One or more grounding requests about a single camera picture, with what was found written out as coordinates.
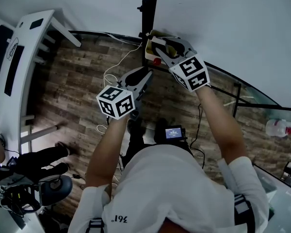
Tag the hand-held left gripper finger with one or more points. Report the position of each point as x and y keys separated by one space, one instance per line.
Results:
x=141 y=82
x=131 y=78

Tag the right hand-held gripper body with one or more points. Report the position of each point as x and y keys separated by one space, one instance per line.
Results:
x=191 y=71

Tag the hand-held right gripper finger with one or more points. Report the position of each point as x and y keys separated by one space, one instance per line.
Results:
x=180 y=46
x=166 y=61

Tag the person's white shirt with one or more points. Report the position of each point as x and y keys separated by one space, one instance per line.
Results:
x=167 y=190

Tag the white side table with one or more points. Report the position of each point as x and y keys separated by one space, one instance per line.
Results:
x=281 y=203

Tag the glass table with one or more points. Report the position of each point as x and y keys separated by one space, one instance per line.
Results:
x=262 y=98

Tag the small screen device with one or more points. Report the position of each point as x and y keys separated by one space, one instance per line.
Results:
x=173 y=133

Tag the red round magnet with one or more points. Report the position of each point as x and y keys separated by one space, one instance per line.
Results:
x=157 y=61

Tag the black keyboard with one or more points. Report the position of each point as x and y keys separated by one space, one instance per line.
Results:
x=14 y=70

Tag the person's right shoe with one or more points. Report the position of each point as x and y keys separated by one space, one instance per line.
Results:
x=160 y=124

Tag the person's right forearm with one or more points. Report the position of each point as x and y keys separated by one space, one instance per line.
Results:
x=223 y=130

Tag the white storage box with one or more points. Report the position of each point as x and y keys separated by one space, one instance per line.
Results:
x=148 y=53

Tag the dark round seat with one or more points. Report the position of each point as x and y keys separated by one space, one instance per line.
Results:
x=59 y=190

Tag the clear plastic bottle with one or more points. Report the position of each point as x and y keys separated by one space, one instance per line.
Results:
x=277 y=128

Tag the white rack frame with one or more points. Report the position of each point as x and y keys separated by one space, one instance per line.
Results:
x=12 y=110

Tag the person's left shoe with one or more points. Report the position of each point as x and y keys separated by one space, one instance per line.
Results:
x=135 y=132

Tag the person's shoe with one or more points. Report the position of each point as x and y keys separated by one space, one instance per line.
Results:
x=135 y=132
x=160 y=124

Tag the person's left forearm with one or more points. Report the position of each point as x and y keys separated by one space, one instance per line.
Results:
x=106 y=154

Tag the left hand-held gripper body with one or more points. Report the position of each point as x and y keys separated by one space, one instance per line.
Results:
x=114 y=101

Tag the white rod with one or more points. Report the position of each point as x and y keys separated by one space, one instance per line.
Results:
x=230 y=103

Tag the small black device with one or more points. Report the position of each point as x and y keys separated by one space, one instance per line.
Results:
x=36 y=23

